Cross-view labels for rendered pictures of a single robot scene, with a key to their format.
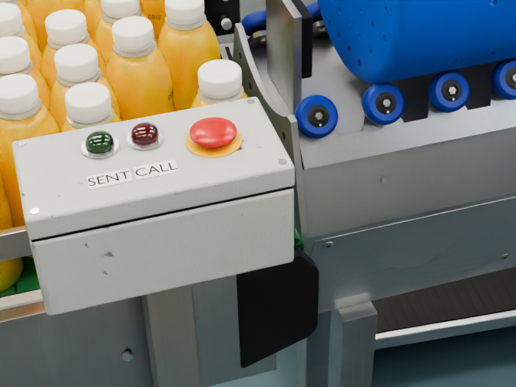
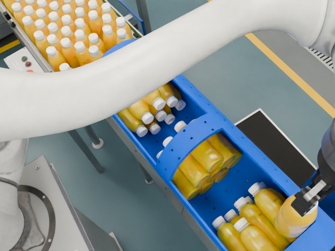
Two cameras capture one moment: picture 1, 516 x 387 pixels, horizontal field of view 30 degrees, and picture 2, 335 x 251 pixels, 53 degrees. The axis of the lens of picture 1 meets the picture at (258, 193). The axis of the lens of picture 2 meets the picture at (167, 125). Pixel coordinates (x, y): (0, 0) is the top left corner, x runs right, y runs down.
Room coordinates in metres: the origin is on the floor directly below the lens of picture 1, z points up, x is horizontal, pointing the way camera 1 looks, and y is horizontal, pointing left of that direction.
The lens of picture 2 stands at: (0.89, -0.93, 2.07)
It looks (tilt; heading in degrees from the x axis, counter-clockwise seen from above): 61 degrees down; 78
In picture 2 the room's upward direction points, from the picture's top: 11 degrees counter-clockwise
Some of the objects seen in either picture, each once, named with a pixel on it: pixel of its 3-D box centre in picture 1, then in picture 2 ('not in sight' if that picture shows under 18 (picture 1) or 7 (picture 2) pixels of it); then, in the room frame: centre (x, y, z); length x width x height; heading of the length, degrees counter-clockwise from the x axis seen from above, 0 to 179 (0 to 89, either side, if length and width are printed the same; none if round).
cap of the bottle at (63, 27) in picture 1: (66, 26); (79, 34); (0.83, 0.18, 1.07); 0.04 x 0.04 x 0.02
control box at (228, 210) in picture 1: (155, 201); (30, 74); (0.58, 0.08, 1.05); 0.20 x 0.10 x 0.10; 106
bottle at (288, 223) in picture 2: not in sight; (295, 214); (1.15, -0.84, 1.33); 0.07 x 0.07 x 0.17
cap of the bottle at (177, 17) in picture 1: (184, 7); (93, 50); (0.86, 0.07, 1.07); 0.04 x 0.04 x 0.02
